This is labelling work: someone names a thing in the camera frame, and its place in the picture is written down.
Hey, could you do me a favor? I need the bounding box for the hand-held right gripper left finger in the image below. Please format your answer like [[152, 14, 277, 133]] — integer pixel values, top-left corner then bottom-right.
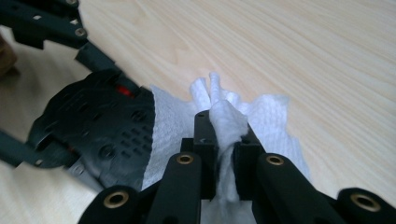
[[181, 109, 219, 201]]

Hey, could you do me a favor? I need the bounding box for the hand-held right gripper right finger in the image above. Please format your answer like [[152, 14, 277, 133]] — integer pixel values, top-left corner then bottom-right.
[[233, 121, 266, 201]]

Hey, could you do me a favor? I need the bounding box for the white wet wipe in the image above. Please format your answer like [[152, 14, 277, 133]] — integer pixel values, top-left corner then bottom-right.
[[141, 72, 312, 224]]

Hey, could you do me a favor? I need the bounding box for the blue toy car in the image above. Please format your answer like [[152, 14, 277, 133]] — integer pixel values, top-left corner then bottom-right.
[[26, 68, 157, 191]]

